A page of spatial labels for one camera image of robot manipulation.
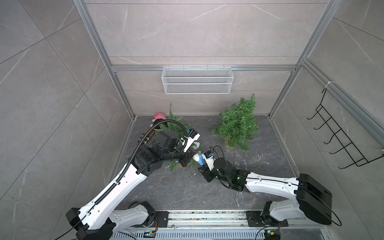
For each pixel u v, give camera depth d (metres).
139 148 0.44
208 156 0.70
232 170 0.63
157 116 1.11
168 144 0.48
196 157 0.64
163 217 0.73
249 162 0.94
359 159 0.58
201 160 0.71
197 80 1.01
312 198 0.41
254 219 0.73
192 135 0.54
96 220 0.36
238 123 0.82
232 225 0.73
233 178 0.62
